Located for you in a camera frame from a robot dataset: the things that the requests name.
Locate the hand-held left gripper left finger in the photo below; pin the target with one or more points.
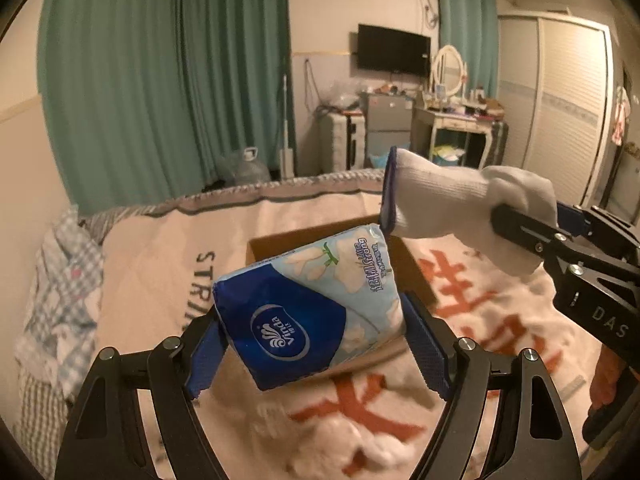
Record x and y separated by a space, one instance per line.
205 360

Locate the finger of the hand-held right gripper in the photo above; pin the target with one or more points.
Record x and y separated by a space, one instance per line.
530 232
572 217

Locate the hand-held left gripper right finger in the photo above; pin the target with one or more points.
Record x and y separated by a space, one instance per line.
427 345

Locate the cardboard box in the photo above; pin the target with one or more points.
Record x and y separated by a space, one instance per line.
415 280

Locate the white sock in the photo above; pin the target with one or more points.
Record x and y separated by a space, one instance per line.
450 200

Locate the blue tissue pack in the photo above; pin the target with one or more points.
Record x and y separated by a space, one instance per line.
305 310

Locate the person's right hand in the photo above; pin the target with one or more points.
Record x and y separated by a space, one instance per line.
606 380

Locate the printed beige blanket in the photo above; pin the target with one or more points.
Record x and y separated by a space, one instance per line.
150 280

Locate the white wardrobe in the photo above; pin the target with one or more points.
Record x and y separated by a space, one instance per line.
570 105

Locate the hanging pink clothing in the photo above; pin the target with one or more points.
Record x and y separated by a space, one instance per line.
621 115

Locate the white dressing table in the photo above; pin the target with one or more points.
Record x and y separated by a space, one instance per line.
452 122

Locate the grey striped bedsheet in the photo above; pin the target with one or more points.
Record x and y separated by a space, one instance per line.
215 200

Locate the plaid quilt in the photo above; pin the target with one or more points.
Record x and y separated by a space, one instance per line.
60 280

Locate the grey mini fridge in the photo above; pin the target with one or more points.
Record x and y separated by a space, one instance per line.
389 125

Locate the oval white mirror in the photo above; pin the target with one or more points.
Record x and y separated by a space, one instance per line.
448 71

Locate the clear water jug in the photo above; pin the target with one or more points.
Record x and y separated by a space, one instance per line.
248 169

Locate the white suitcase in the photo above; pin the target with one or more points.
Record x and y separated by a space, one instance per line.
345 140

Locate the white flat mop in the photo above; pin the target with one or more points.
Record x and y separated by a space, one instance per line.
286 160

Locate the narrow green curtain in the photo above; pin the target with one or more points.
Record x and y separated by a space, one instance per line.
467 25

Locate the clear plastic bag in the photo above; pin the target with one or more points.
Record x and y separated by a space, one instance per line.
342 96

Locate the wide green curtain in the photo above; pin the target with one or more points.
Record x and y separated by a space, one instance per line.
150 70

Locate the black wall television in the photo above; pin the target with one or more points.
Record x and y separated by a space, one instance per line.
394 51

